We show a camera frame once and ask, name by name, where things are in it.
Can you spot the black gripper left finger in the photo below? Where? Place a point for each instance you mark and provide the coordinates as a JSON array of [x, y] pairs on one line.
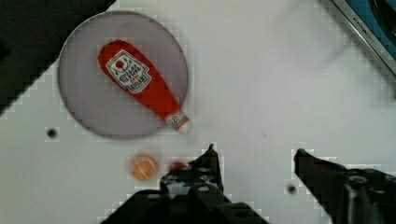
[[190, 194]]

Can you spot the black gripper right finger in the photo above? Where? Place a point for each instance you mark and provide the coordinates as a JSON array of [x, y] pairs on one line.
[[349, 196]]

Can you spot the red ketchup bottle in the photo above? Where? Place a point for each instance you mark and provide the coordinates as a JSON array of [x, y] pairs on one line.
[[133, 72]]

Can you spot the grey round plate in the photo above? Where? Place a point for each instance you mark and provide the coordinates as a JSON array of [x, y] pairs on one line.
[[93, 99]]

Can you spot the small red strawberry toy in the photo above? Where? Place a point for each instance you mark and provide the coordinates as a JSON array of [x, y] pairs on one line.
[[178, 164]]

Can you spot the orange slice toy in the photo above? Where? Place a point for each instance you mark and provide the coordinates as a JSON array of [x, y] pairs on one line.
[[143, 167]]

